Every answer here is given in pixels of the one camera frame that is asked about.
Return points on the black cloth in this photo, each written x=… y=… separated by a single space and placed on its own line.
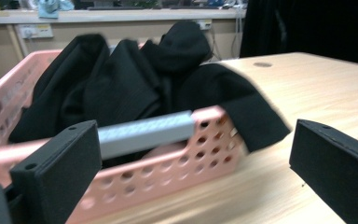
x=121 y=84

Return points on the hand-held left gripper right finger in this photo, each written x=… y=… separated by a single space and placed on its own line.
x=338 y=168

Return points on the black curtain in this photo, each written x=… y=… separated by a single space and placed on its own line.
x=307 y=28

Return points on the white wall socket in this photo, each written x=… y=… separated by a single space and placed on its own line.
x=34 y=31
x=203 y=24

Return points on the pink plastic basket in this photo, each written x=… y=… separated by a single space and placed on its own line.
x=167 y=174

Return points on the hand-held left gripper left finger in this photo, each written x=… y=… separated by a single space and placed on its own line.
x=59 y=174

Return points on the light blue cloth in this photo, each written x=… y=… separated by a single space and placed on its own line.
x=51 y=7

